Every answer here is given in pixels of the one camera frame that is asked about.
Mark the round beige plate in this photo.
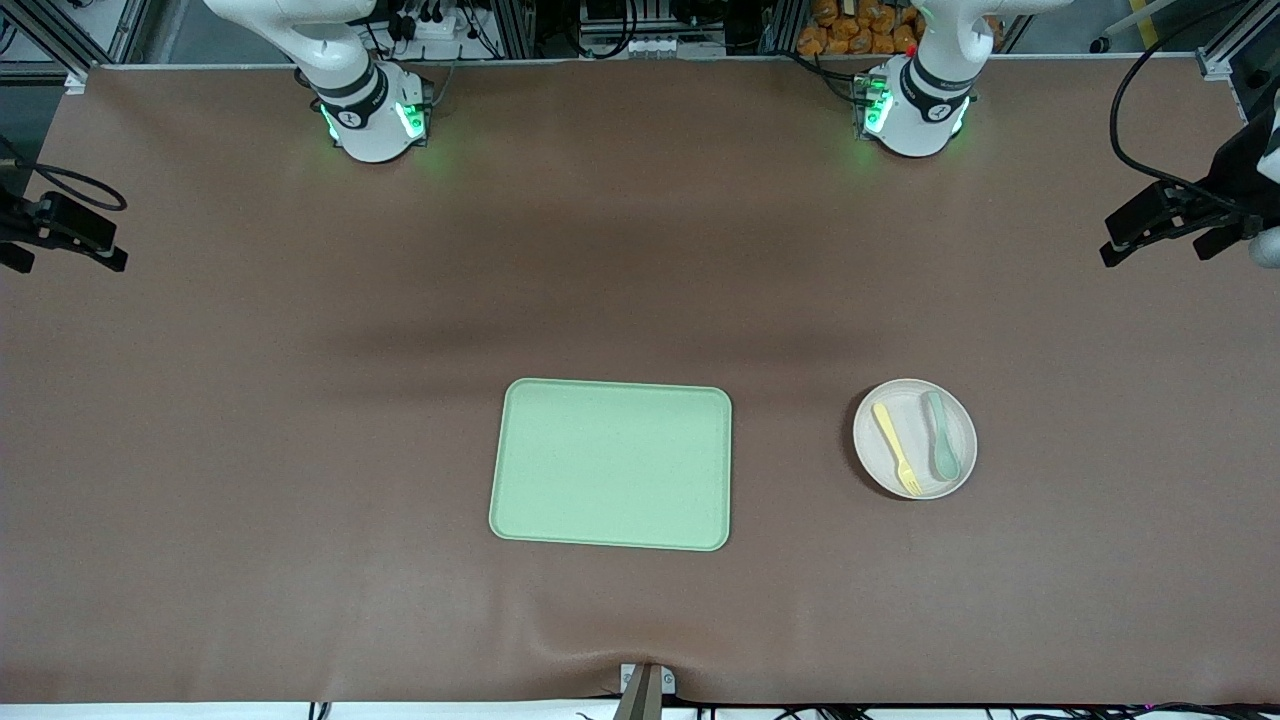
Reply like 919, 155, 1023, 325
852, 378, 978, 501

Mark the yellow plastic fork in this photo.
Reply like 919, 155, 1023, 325
872, 402, 923, 497

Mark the brown table mat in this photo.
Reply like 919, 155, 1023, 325
0, 60, 1280, 706

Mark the pale green plastic spoon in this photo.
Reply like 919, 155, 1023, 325
922, 390, 962, 482

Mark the orange bread rolls pile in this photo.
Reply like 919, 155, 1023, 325
797, 0, 1004, 57

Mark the white power strip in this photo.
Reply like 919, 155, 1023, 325
395, 8, 471, 43

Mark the white terminal strip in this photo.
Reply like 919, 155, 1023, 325
588, 35, 723, 58

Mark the light green rectangular tray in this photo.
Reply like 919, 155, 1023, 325
488, 377, 733, 553

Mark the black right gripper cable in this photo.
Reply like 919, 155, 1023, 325
0, 135, 128, 213

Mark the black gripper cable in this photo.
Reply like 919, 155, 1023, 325
1108, 33, 1261, 216
0, 135, 128, 213

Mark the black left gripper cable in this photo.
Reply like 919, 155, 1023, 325
1108, 33, 1261, 216

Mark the aluminium frame profile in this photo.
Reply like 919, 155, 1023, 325
0, 0, 151, 93
1195, 0, 1280, 81

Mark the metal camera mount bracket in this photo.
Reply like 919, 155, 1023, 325
618, 662, 677, 720

